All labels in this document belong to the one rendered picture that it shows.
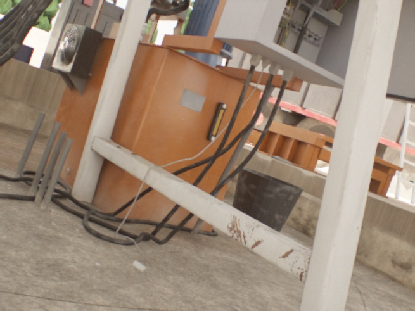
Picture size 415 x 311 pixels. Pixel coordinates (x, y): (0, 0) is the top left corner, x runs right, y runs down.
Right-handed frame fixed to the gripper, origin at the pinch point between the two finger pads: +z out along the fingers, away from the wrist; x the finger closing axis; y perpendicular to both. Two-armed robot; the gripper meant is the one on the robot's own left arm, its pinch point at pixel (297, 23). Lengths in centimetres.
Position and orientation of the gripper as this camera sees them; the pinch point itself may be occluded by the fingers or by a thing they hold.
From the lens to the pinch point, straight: 150.0
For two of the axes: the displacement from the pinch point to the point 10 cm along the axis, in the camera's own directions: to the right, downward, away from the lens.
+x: -6.0, -4.9, 6.3
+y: 6.7, 1.1, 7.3
